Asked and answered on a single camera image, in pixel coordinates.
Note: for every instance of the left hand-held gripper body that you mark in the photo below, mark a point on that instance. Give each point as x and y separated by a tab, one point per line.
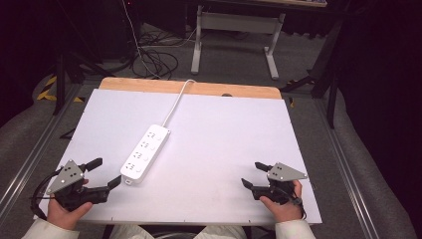
66	177

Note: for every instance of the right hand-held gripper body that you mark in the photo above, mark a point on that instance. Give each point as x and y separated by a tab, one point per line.
285	173

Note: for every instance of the white power strip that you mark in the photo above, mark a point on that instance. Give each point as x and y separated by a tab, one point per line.
144	154

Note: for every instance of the person's right hand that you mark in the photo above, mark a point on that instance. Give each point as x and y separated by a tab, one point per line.
287	210

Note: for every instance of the person's left hand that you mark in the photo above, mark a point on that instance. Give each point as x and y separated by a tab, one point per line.
64	217

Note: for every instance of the white board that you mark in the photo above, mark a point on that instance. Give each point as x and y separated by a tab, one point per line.
219	149

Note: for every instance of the person's left leg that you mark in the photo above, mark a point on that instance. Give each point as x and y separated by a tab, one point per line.
132	232

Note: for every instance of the person's leg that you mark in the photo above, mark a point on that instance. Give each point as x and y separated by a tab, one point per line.
132	232
220	233

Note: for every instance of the person's right leg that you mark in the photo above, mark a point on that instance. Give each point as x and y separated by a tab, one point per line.
220	233

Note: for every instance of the yellow black floor tape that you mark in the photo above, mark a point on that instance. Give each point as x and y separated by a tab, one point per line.
46	94

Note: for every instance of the black metal stand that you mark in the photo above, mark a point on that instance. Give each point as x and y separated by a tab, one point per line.
331	83
60	83

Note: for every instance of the aluminium floor rail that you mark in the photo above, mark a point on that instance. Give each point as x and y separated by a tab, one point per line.
345	172
30	156

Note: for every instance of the white metal desk frame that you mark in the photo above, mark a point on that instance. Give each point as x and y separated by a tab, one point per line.
232	23

